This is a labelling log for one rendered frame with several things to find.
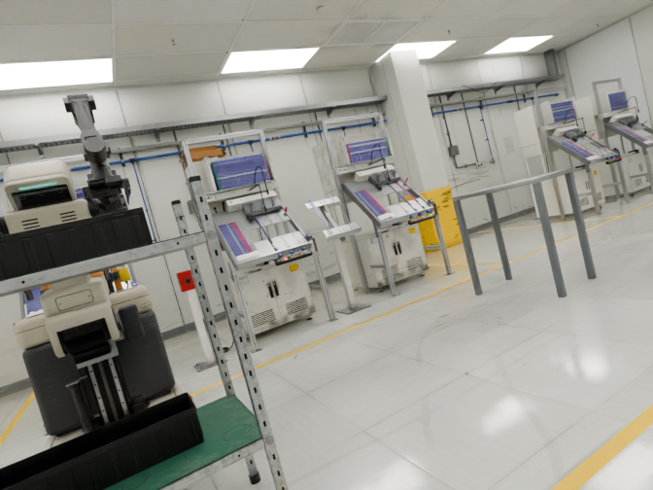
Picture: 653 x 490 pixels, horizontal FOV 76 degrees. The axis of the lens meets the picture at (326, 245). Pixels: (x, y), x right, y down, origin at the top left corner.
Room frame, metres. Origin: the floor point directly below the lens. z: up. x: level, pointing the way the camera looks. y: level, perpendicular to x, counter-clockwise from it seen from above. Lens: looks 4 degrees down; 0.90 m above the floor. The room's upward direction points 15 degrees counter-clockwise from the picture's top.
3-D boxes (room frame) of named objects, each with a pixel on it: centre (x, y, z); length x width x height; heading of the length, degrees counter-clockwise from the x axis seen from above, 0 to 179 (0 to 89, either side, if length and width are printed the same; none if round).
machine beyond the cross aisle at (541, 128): (6.29, -3.75, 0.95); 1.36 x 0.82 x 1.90; 26
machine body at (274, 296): (4.06, 0.72, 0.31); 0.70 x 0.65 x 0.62; 116
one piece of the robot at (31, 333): (1.92, 1.15, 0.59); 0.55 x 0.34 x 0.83; 116
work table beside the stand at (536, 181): (3.07, -1.42, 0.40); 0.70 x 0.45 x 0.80; 32
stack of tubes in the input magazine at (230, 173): (3.97, 0.61, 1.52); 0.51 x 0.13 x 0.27; 116
